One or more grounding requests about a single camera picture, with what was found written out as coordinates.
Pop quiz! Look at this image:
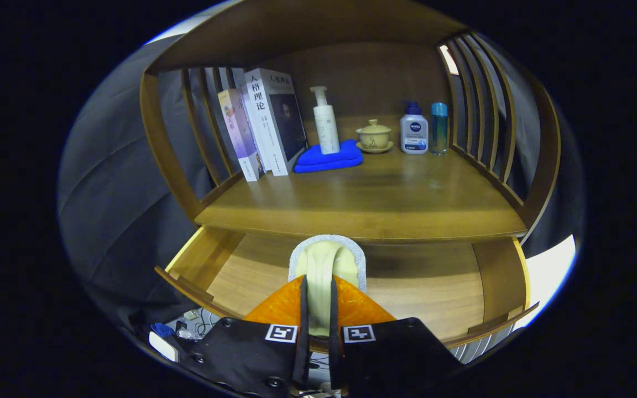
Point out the thick white book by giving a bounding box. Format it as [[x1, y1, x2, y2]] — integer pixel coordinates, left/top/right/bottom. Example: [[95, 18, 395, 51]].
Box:
[[244, 67, 308, 177]]

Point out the wooden countertop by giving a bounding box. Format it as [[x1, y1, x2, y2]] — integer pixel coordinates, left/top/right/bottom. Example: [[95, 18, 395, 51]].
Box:
[[194, 113, 528, 244]]

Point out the thin white book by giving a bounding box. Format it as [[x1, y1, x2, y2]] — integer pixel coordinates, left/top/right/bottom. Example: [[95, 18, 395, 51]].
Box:
[[240, 86, 272, 173]]

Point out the yellow lidded tea cup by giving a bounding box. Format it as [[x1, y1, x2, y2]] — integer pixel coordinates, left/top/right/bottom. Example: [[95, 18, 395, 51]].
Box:
[[356, 119, 394, 154]]

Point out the purple book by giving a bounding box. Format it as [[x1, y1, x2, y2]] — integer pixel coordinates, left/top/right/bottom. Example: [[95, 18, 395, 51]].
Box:
[[218, 88, 267, 183]]

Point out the grey ribbed panel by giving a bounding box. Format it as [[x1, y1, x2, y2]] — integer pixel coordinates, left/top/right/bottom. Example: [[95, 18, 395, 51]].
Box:
[[451, 326, 513, 364]]

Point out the teal bottle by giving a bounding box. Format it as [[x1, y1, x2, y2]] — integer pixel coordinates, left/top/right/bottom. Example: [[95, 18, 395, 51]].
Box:
[[430, 102, 449, 156]]

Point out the blue folded cloth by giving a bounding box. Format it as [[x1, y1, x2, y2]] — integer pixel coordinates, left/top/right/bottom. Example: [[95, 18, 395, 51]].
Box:
[[294, 139, 363, 174]]

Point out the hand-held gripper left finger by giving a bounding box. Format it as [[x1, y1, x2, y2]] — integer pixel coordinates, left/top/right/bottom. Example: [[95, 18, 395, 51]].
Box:
[[177, 275, 311, 397]]

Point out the white board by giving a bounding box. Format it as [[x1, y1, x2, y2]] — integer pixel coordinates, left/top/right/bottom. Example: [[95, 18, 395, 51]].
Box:
[[523, 235, 576, 327]]

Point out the white blue-capped pump bottle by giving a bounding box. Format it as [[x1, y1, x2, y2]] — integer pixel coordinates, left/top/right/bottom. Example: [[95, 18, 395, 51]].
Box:
[[399, 101, 430, 155]]

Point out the wooden drawer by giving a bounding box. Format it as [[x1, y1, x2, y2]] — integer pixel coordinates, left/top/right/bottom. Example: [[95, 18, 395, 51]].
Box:
[[154, 226, 540, 350]]

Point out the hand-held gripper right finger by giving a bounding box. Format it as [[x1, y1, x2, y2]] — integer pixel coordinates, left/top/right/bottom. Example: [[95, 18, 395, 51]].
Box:
[[328, 275, 463, 397]]

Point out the wooden cabinet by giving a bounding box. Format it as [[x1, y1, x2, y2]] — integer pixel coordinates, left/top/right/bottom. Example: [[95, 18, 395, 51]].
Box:
[[139, 0, 562, 247]]

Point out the green brush with grey pad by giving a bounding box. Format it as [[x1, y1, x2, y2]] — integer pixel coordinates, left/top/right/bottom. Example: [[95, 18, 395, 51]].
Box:
[[288, 234, 367, 339]]

